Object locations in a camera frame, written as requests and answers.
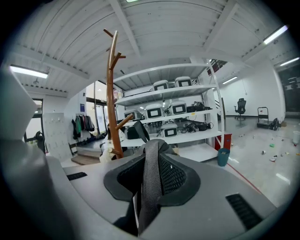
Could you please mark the pile of black gear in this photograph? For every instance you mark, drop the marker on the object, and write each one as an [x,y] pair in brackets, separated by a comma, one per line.
[197,127]
[198,107]

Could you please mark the scattered floor litter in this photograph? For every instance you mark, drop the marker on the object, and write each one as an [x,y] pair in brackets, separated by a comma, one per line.
[273,159]

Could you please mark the wooden step platform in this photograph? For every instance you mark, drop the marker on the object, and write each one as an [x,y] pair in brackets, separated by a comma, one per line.
[86,158]

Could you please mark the staircase with dark railing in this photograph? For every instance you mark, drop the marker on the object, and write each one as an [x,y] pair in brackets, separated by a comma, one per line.
[216,64]

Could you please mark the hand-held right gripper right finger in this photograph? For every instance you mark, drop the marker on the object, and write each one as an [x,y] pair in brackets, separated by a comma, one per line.
[189,185]

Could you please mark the white metal shelving unit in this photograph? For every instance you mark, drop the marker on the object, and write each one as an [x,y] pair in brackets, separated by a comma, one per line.
[199,152]

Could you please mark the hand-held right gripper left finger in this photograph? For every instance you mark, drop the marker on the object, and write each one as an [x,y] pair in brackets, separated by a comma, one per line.
[112,182]

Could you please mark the blue wall sign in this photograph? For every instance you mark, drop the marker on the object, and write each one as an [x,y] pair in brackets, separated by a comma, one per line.
[82,107]

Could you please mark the row of dark shoes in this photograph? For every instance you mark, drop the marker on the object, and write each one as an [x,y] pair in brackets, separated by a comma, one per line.
[91,139]

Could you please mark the teal waste bin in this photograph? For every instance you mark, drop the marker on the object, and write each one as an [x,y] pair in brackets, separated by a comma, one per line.
[223,158]

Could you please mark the white pegboard panel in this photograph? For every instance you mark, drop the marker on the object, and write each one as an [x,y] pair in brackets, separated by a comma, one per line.
[57,138]

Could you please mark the grey backpack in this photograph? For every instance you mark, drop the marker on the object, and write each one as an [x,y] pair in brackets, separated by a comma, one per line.
[152,175]

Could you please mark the clothes rail with garments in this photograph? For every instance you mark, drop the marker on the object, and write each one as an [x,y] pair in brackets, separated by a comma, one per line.
[82,124]

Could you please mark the black equipment case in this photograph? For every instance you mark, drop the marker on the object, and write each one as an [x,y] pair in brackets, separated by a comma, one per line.
[132,133]

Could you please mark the black floor bag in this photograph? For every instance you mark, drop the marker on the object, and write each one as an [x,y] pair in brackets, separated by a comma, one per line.
[274,124]

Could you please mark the red box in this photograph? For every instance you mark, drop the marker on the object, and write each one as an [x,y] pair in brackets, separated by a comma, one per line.
[226,140]

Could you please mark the black mesh office chair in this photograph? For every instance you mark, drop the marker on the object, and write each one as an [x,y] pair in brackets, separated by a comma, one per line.
[240,107]

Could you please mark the black platform trolley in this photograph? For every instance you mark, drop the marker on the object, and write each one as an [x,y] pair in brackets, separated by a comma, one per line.
[262,124]

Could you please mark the brown wooden coat rack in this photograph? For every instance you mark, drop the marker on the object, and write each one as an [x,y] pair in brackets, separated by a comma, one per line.
[110,93]

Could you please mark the group of grey screen devices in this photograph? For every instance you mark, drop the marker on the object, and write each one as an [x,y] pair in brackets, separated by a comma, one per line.
[154,112]

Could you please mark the ceiling tube light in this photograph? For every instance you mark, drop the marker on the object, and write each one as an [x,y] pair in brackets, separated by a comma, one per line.
[229,80]
[28,72]
[290,61]
[275,35]

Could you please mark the white bucket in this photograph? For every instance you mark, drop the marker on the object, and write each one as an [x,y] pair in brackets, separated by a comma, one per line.
[296,138]

